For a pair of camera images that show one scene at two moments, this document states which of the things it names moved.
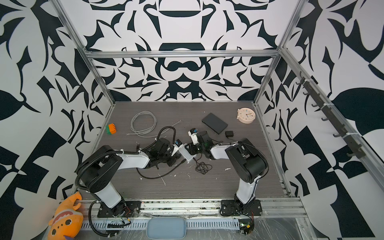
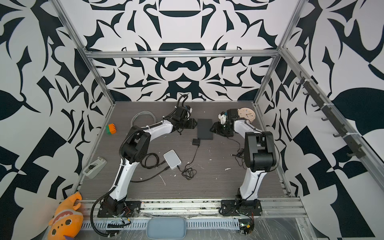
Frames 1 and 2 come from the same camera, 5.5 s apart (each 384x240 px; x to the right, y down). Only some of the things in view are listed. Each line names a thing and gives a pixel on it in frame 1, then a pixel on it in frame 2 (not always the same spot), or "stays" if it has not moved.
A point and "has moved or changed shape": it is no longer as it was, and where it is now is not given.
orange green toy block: [111, 128] stays
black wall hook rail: [356, 150] stays
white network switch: [184, 152] has moved or changed shape
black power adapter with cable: [201, 167] -> [189, 173]
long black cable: [162, 175] -> [158, 173]
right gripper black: [191, 148] -> [218, 129]
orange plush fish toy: [67, 222] stays
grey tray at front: [166, 228] stays
